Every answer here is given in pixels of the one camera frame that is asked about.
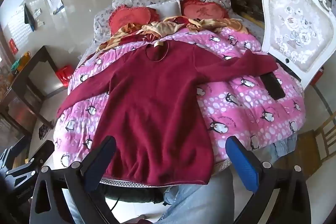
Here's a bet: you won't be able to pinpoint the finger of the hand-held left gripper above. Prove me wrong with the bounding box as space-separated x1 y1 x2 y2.
4 139 55 182

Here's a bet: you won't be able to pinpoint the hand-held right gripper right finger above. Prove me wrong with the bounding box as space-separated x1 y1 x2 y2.
225 135 311 224

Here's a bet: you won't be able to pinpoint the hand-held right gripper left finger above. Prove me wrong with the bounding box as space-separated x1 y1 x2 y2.
29 135 117 224

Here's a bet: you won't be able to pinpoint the dark red sweater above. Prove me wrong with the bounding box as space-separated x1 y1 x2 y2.
56 40 279 186

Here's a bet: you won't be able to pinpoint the pink penguin blanket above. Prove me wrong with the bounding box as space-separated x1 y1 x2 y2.
52 26 306 177

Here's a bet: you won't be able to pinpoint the person's jeans legs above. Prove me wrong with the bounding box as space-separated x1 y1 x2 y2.
63 169 235 224

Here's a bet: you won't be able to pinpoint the wooden chair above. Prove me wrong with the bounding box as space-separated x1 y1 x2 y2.
297 111 336 174

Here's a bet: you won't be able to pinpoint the dark red cloth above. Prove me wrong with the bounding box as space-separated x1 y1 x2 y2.
131 216 154 224

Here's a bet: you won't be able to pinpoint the black phone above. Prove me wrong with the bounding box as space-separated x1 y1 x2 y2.
260 73 286 100

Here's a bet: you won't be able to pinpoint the red box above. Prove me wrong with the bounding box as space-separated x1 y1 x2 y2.
55 64 74 87

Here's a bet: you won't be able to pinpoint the yellow and green bags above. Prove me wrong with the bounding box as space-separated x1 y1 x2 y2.
10 52 32 72

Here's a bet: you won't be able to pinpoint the dark wooden desk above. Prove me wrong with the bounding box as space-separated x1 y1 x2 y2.
0 46 57 135

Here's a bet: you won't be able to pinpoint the dark hanging cloth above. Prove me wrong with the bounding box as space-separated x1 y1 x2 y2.
24 3 35 31

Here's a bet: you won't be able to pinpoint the white ornate chair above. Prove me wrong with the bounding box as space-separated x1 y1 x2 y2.
261 0 336 89

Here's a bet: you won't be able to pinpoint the red heart pillow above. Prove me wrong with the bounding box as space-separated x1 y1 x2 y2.
181 0 230 20
109 5 158 35

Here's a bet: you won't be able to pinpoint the gold and red quilt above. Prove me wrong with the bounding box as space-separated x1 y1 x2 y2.
96 15 250 54

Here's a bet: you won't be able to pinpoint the dark wooden cabinet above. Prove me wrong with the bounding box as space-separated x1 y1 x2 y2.
223 0 265 28

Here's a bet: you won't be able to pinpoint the small white pillow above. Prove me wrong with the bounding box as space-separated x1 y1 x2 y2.
151 0 181 17

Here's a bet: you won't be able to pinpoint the black cable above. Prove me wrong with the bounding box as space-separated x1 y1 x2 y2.
110 194 124 214

